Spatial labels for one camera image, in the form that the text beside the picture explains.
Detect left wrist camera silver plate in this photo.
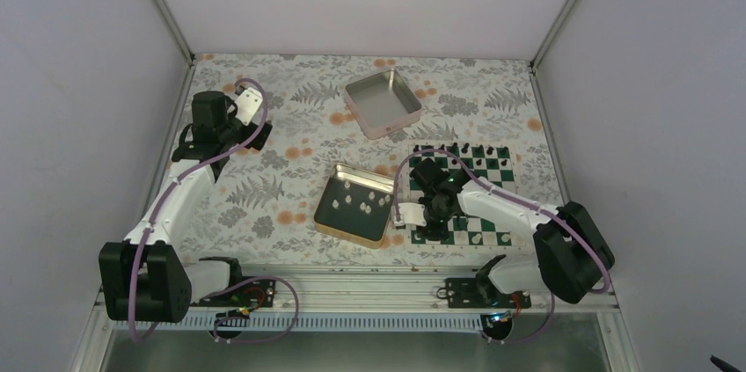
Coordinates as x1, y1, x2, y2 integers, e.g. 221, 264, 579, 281
233, 87, 263, 126

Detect aluminium frame post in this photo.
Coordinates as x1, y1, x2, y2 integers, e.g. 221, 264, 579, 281
151, 0, 194, 65
530, 0, 579, 72

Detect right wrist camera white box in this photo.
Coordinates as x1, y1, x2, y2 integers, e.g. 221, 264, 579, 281
391, 202, 427, 228

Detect floral table mat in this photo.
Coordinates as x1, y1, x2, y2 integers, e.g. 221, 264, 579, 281
179, 53, 562, 267

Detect white chess pieces group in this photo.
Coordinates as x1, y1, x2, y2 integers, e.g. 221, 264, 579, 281
314, 179, 511, 246

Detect right aluminium frame post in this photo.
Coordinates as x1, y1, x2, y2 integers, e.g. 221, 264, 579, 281
530, 0, 579, 72

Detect pink square tin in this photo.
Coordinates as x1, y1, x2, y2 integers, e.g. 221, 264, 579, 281
343, 68, 422, 140

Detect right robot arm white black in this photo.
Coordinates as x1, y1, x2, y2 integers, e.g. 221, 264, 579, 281
409, 158, 615, 308

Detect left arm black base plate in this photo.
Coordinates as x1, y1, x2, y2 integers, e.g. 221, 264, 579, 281
194, 280, 276, 309

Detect black chess pieces row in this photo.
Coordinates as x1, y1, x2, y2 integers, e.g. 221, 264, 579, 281
408, 141, 513, 174

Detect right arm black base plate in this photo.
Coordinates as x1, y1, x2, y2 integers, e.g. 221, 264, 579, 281
435, 278, 532, 309

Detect gold square tin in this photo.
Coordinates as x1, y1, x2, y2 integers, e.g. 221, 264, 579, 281
313, 164, 394, 249

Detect green white chess board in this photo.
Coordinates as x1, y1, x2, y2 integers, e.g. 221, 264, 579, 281
406, 140, 527, 254

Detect aluminium mounting rail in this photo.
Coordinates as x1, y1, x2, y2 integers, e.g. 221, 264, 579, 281
158, 271, 619, 333

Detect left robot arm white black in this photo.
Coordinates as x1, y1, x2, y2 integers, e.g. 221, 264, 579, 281
99, 82, 273, 324

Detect left aluminium frame post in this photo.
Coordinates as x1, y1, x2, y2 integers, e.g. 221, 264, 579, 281
151, 0, 194, 65

